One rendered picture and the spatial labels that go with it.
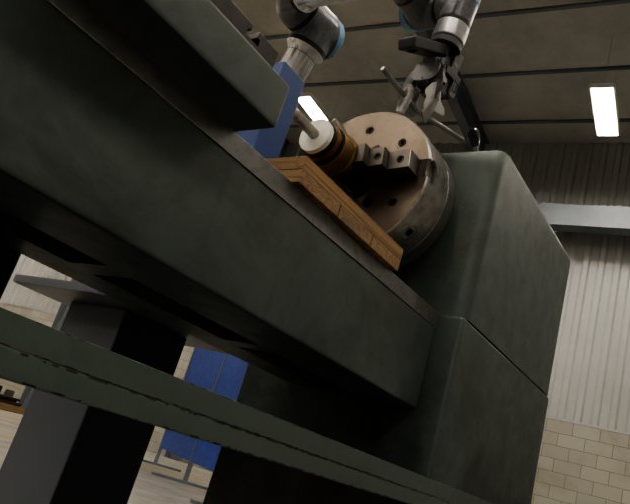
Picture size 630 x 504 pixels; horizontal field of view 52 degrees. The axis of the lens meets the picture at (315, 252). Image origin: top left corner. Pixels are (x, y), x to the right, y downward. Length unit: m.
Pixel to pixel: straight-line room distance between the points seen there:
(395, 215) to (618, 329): 10.59
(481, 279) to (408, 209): 0.21
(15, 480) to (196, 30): 1.12
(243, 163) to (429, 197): 0.52
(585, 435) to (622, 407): 0.72
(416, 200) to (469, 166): 0.22
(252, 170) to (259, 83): 0.12
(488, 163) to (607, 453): 9.96
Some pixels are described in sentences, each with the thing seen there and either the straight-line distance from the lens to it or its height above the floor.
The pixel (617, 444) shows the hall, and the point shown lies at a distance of 11.21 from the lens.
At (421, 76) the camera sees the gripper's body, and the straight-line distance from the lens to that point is 1.47.
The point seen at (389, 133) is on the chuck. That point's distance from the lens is 1.32.
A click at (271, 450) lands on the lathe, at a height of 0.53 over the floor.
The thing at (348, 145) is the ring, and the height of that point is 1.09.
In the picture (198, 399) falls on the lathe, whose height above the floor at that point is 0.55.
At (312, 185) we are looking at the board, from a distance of 0.88.
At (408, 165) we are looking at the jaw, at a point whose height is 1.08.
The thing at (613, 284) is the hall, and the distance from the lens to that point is 11.95.
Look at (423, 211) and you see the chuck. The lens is 1.23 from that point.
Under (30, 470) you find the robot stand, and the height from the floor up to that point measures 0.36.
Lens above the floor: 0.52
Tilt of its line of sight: 18 degrees up
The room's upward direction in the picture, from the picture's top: 17 degrees clockwise
